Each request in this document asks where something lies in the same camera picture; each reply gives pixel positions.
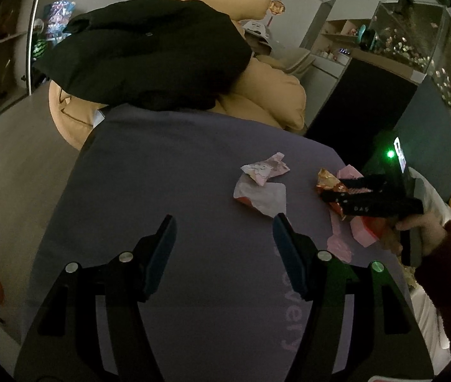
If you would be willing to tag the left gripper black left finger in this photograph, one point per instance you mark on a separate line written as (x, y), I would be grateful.
(89, 327)

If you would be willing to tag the white red torn wrapper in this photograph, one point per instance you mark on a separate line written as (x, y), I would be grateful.
(270, 199)

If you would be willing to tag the pink plastic basket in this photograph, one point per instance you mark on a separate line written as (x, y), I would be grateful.
(366, 231)

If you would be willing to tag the glass fish tank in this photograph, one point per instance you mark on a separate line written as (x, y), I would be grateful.
(419, 38)

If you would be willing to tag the yellow tan pillow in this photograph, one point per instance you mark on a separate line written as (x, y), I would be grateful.
(262, 93)

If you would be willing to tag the pink white crumpled wrapper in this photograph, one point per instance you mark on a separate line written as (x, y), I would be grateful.
(262, 171)

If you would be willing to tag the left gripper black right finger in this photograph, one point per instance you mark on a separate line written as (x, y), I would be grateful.
(360, 326)

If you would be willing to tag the dark blue cabinet cloth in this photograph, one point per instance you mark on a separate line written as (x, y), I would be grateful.
(424, 130)

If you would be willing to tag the wooden wall shelf unit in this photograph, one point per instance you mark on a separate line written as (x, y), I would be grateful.
(17, 25)

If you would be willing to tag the person right hand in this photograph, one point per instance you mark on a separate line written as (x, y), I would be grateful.
(431, 231)

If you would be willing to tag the black cushion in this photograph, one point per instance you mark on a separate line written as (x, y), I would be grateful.
(161, 55)

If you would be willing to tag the red gold candy wrapper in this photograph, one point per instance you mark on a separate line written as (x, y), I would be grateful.
(330, 189)

